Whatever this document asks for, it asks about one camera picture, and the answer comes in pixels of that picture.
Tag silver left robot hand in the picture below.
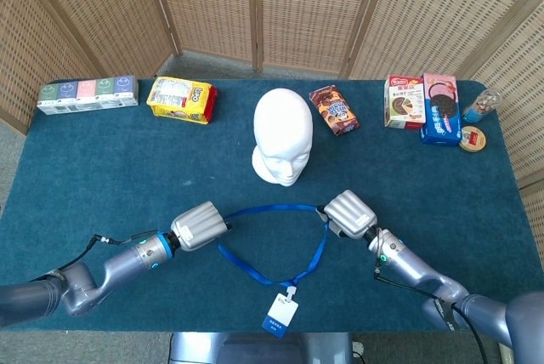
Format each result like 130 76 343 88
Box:
170 201 234 253

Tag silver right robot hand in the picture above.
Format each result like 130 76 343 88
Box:
316 189 378 241

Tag blue lanyard ribbon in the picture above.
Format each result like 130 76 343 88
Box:
217 204 331 288

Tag white badge card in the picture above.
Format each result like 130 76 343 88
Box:
261 286 300 339

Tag white foam mannequin head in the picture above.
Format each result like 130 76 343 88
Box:
251 88 315 188

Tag teal table cloth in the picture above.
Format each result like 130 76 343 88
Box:
0 78 544 333

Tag brown chocolate cookie box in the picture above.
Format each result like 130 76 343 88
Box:
309 84 361 137

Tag white red cardboard box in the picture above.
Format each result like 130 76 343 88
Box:
383 75 427 131

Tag yellow Lipo biscuit bag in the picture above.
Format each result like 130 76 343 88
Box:
145 76 218 126

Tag pink blue Oreo box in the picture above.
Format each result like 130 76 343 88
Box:
420 73 463 147

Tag grey robot torso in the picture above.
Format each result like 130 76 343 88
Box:
168 331 354 364

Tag round red gold tin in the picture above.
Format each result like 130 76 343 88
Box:
458 125 488 154

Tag clear snack jar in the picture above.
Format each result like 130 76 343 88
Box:
462 88 502 124

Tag pastel tissue multipack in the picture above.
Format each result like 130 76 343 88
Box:
36 75 140 116

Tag woven bamboo folding screen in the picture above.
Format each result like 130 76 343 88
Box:
0 0 544 284

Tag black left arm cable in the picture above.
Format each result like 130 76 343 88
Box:
54 234 145 274

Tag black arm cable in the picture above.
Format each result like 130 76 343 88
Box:
54 234 145 274
373 268 490 364

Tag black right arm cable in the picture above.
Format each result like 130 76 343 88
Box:
373 268 490 364

